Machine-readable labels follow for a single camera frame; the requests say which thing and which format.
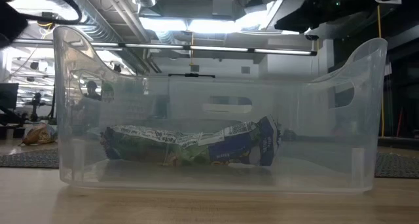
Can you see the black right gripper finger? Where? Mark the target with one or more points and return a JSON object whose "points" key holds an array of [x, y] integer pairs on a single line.
{"points": [[298, 21]]}

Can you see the blue green granola bar wrapper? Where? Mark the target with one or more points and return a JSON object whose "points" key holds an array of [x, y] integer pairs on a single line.
{"points": [[229, 148]]}

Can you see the clear plastic storage bin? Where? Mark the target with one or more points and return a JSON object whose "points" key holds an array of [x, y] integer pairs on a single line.
{"points": [[311, 171]]}

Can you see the orange brown granola bar wrapper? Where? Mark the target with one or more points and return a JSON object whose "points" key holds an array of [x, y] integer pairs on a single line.
{"points": [[37, 135]]}

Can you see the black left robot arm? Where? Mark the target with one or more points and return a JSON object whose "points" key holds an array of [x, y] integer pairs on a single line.
{"points": [[11, 24]]}

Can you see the long LED light bar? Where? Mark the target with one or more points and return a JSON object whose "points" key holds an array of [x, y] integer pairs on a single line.
{"points": [[219, 48]]}

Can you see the thin red stick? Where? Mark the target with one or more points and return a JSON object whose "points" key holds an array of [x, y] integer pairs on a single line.
{"points": [[400, 122]]}

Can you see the white plastic bin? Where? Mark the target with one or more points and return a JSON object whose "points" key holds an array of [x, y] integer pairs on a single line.
{"points": [[190, 99]]}

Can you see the dark patterned table mat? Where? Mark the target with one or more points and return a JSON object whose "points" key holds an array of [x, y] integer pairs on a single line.
{"points": [[397, 165], [29, 159]]}

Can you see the black computer monitor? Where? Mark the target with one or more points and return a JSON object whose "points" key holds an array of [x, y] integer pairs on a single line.
{"points": [[8, 96]]}

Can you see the small grey wall box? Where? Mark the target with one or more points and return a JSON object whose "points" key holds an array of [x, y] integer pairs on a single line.
{"points": [[195, 68], [245, 70]]}

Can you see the flat black bracket bar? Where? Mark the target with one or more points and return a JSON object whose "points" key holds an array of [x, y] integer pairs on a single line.
{"points": [[191, 75]]}

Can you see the ribbed silver flexible duct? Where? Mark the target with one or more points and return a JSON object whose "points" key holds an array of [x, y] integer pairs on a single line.
{"points": [[98, 24]]}

